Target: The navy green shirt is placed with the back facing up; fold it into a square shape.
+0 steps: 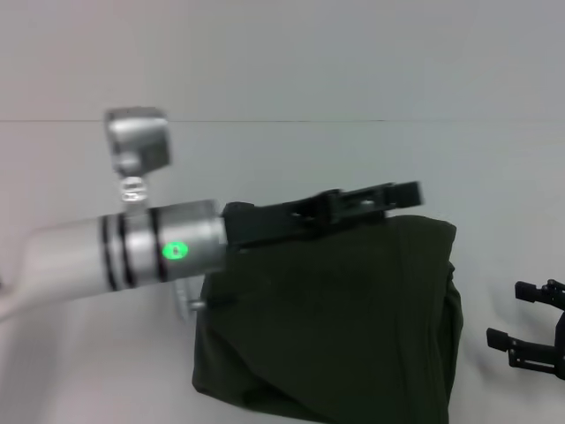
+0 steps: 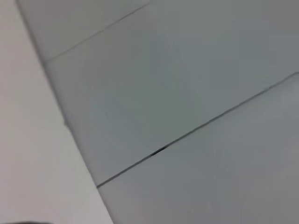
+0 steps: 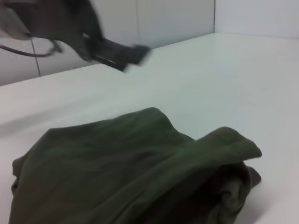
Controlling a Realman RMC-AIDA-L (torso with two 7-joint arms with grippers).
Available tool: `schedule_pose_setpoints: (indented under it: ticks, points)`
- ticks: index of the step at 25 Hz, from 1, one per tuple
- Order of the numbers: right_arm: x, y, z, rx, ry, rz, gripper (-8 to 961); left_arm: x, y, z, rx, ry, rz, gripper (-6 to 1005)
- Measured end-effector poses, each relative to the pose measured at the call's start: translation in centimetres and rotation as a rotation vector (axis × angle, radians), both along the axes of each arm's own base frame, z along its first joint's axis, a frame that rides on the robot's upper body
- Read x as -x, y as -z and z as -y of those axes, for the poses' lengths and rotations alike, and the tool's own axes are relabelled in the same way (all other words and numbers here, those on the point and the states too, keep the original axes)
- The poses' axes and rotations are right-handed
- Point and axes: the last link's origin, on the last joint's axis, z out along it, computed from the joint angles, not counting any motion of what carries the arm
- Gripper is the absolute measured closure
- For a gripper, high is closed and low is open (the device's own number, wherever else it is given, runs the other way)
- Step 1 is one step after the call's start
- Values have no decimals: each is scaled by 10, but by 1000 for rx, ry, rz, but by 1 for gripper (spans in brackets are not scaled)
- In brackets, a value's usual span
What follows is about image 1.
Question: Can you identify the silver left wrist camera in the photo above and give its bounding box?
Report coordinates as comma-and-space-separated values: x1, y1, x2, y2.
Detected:
103, 105, 173, 204

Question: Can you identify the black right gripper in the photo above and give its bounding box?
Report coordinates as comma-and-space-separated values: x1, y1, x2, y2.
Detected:
486, 277, 565, 381

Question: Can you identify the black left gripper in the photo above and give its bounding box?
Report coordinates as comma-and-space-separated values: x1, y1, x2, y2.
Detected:
220, 179, 426, 251

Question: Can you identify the dark green t-shirt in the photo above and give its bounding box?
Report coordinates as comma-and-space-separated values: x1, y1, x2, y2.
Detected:
190, 201, 463, 424

